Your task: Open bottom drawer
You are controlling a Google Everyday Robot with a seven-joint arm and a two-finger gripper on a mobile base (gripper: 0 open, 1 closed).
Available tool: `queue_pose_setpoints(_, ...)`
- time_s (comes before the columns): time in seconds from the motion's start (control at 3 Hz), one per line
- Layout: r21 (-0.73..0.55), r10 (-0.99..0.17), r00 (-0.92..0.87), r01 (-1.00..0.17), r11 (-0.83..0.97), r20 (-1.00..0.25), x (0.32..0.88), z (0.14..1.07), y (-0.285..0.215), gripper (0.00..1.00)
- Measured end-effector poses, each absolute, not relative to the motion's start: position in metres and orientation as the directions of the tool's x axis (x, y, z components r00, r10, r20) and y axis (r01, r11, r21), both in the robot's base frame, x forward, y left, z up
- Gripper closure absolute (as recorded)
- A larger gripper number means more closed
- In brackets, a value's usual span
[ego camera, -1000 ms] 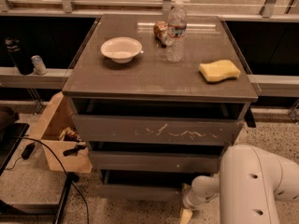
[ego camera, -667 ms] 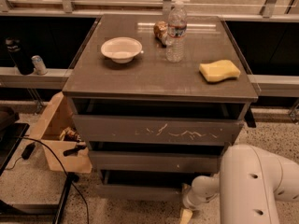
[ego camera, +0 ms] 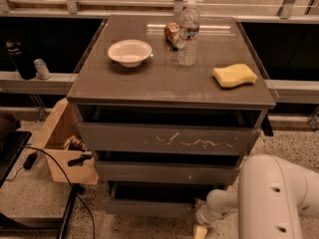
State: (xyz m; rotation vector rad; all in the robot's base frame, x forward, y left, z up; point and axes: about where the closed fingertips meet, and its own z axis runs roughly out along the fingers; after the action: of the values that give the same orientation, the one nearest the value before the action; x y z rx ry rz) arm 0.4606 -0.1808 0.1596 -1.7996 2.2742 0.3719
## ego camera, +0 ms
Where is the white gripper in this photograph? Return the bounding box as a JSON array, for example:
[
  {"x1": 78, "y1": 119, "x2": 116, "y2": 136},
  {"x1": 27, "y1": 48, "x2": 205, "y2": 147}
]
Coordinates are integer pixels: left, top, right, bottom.
[{"x1": 192, "y1": 198, "x2": 219, "y2": 239}]

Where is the grey bottom drawer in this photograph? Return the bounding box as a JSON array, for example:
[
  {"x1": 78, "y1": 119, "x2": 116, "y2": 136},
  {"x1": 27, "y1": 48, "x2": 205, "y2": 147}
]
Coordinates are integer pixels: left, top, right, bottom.
[{"x1": 105, "y1": 181, "x2": 224, "y2": 217}]

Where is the grey drawer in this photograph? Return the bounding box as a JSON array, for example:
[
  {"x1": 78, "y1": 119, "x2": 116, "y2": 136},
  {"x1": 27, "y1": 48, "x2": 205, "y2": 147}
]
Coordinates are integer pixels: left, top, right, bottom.
[
  {"x1": 78, "y1": 122, "x2": 260, "y2": 155},
  {"x1": 105, "y1": 181, "x2": 224, "y2": 217},
  {"x1": 95, "y1": 161, "x2": 239, "y2": 185}
]

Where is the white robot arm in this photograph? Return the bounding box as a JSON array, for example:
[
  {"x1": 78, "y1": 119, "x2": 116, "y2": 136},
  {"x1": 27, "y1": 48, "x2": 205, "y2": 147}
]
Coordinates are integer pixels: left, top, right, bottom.
[{"x1": 195, "y1": 154, "x2": 319, "y2": 239}]

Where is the grey top drawer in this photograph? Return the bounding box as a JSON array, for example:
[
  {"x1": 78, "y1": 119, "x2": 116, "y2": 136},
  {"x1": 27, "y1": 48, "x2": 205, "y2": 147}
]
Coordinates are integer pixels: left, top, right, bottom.
[{"x1": 78, "y1": 122, "x2": 260, "y2": 155}]

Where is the grey middle drawer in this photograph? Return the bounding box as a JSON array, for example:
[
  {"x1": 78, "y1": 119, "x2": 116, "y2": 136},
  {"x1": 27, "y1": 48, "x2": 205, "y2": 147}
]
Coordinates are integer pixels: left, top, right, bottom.
[{"x1": 95, "y1": 161, "x2": 239, "y2": 185}]

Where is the grey drawer cabinet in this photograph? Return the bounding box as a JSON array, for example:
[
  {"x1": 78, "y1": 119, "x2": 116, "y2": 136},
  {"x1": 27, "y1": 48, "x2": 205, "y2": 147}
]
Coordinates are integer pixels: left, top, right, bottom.
[{"x1": 66, "y1": 15, "x2": 277, "y2": 208}]

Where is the yellow sponge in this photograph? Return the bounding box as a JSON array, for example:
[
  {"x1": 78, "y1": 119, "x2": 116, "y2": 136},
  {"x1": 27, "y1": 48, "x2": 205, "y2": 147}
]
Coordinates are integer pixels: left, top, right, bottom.
[{"x1": 212, "y1": 64, "x2": 257, "y2": 89}]

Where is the cardboard box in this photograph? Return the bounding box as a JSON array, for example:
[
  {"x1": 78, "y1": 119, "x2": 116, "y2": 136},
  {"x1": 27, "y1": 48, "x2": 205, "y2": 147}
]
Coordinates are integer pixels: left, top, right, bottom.
[{"x1": 32, "y1": 99, "x2": 99, "y2": 185}]

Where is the clear plastic water bottle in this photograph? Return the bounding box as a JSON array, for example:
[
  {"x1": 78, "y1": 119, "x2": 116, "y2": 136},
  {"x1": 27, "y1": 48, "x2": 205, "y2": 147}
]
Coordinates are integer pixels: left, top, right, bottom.
[{"x1": 177, "y1": 1, "x2": 200, "y2": 67}]

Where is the white bowl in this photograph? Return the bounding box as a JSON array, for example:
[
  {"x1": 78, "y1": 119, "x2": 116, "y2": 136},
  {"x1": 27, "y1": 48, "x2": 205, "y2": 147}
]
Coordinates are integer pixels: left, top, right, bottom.
[{"x1": 108, "y1": 40, "x2": 153, "y2": 68}]

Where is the brown wrapped snack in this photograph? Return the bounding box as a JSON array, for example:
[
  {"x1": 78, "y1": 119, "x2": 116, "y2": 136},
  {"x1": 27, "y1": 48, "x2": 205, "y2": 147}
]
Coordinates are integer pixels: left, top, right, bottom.
[{"x1": 164, "y1": 22, "x2": 179, "y2": 48}]

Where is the silver soda can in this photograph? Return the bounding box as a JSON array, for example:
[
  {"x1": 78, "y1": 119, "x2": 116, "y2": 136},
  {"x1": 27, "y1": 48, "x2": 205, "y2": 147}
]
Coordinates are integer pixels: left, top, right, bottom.
[{"x1": 34, "y1": 59, "x2": 51, "y2": 80}]

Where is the black tumbler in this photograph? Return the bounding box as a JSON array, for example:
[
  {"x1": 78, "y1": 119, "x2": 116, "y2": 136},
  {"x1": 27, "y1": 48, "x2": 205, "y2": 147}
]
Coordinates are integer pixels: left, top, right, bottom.
[{"x1": 6, "y1": 40, "x2": 37, "y2": 80}]

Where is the black power adapter cable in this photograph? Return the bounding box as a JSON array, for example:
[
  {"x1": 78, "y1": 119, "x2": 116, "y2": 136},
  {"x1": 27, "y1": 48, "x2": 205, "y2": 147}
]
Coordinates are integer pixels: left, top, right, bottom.
[{"x1": 6, "y1": 144, "x2": 97, "y2": 239}]

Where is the black cart frame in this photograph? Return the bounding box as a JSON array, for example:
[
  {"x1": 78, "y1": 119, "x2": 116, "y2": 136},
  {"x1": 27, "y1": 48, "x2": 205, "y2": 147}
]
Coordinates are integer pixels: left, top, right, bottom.
[{"x1": 0, "y1": 113, "x2": 86, "y2": 239}]

